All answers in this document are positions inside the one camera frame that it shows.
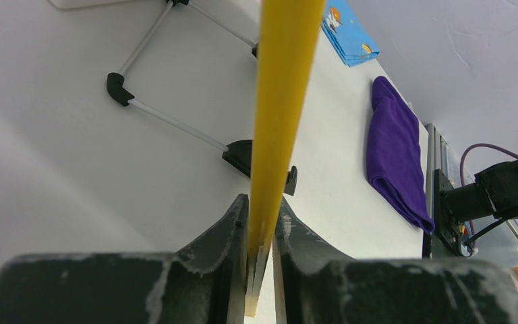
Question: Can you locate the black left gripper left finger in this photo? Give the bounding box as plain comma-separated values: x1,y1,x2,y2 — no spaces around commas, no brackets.
174,194,249,323

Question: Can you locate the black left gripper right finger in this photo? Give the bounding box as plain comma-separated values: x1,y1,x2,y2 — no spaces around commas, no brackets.
273,199,355,323

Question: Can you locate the yellow-framed whiteboard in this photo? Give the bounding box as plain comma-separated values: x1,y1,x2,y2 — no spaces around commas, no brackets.
245,1,325,317

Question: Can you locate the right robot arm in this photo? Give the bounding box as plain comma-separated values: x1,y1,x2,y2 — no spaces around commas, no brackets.
433,160,518,257

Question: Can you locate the black whiteboard foot clip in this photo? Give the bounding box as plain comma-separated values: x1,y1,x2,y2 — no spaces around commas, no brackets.
283,165,298,196

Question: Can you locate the purple folded cloth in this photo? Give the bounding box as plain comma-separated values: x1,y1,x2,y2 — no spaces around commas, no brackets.
366,76,435,234

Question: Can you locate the blue space-print cloth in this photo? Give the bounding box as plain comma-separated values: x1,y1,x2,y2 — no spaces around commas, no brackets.
321,0,380,67

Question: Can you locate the whiteboard wire stand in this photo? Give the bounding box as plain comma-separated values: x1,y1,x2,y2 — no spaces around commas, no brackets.
106,0,260,180

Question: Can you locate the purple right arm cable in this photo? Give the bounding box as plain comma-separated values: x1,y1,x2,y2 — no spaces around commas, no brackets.
459,142,518,189

